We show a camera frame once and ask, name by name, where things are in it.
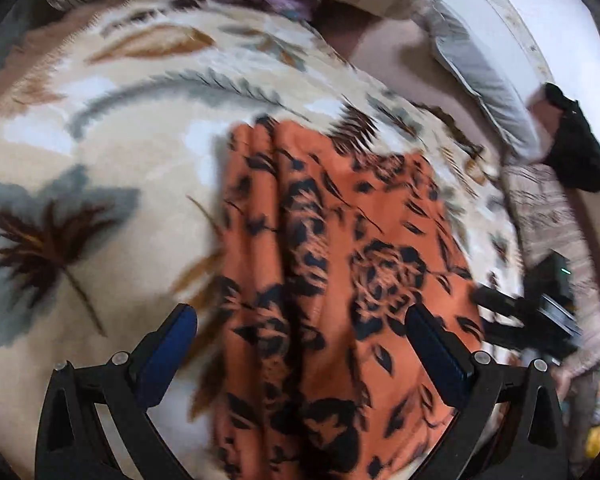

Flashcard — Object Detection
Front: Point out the orange black floral garment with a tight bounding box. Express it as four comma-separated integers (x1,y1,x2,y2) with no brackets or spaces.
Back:
187,115,487,480

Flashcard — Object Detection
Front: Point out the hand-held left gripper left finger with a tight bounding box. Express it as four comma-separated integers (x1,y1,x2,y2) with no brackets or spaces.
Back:
35,304,199,480

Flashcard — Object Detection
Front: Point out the beige leaf print blanket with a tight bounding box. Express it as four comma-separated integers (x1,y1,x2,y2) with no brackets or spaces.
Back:
0,0,527,480

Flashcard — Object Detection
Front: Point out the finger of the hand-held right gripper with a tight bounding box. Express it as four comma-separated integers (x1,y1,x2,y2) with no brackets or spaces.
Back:
484,324,537,353
471,284,531,322

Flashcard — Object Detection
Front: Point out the brown patterned cushion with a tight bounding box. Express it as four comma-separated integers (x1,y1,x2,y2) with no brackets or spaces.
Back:
502,162,600,376

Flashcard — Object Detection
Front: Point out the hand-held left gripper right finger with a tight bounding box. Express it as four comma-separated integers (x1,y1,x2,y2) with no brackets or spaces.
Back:
404,304,569,480

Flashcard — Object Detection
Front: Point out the black cloth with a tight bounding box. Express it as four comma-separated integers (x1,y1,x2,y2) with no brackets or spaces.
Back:
542,81,600,194

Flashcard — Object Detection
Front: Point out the grey pillow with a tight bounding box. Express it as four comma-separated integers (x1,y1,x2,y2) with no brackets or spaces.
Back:
414,0,542,162

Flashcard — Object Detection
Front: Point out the brown bedsheet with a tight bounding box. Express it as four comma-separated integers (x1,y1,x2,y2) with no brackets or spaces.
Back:
322,2,506,161

